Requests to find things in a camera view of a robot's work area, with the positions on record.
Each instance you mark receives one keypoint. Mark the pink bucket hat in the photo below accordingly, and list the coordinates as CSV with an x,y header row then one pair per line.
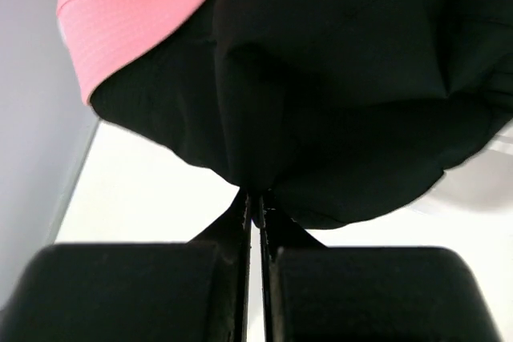
x,y
103,36

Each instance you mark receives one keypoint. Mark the white plastic basket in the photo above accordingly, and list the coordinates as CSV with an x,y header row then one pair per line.
x,y
479,188

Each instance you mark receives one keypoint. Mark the black bucket hat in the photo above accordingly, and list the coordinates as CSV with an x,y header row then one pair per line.
x,y
345,109

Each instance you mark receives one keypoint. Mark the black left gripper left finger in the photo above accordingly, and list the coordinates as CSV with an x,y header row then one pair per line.
x,y
118,292

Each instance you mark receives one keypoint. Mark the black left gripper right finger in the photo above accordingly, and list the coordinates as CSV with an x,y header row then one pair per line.
x,y
413,275

